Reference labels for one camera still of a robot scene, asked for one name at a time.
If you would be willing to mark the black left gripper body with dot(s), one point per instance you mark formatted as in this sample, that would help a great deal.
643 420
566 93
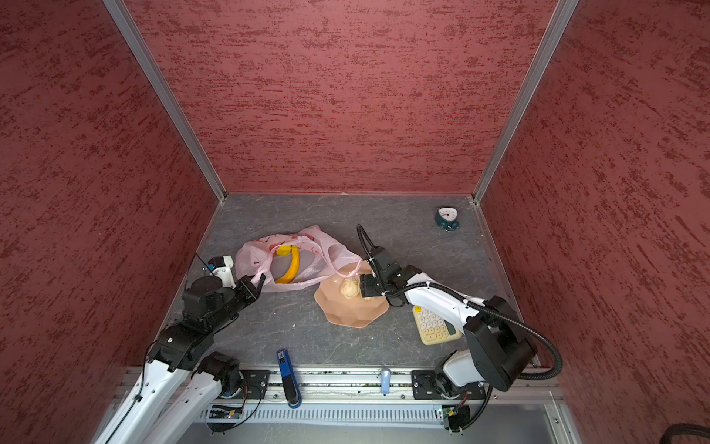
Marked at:
235 300

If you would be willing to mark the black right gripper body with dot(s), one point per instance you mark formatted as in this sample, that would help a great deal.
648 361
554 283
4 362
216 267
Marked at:
373 287

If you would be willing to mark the beige fake ginger root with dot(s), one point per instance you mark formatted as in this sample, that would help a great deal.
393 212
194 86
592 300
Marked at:
350 288

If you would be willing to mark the pink translucent plastic bag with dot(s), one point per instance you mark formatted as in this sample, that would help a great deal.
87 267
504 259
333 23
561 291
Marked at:
321 257

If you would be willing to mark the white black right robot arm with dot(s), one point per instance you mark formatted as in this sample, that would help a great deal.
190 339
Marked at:
498 348

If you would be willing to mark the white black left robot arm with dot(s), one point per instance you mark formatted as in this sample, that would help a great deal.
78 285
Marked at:
181 375

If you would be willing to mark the yellow fake banana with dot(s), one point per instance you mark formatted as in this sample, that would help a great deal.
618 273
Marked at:
293 253

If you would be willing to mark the pink faceted scalloped bowl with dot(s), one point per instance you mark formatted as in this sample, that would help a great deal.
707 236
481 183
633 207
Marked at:
356 313

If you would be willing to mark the teal twin-bell alarm clock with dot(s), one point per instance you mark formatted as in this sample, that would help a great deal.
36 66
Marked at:
447 218

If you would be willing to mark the blue black utility knife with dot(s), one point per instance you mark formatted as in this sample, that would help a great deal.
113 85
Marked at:
289 382

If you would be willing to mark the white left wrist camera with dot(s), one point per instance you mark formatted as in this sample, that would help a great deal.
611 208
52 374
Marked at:
221 266

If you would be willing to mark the light blue rail knob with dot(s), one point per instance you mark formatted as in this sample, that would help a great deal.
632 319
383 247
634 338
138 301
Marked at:
385 380

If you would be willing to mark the aluminium front rail base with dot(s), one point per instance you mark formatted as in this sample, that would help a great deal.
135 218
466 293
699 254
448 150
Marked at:
351 396

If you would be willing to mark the aluminium right corner post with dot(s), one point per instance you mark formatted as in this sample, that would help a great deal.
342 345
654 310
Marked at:
556 27

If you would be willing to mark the aluminium corner post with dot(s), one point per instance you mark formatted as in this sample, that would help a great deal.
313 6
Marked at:
556 27
121 16

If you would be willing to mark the aluminium left corner post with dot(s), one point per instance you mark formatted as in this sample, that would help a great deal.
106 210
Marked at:
121 16

